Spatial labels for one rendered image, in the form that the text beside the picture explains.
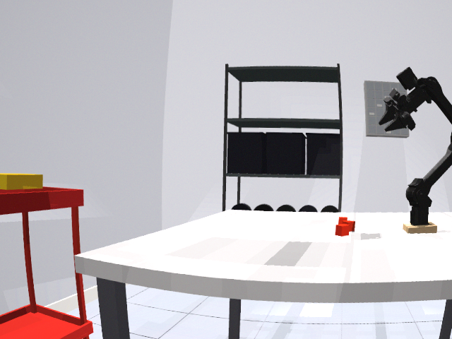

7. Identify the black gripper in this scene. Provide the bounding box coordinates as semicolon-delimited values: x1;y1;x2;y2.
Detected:
379;94;418;131

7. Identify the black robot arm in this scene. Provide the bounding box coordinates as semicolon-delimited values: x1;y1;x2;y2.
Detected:
389;67;452;225

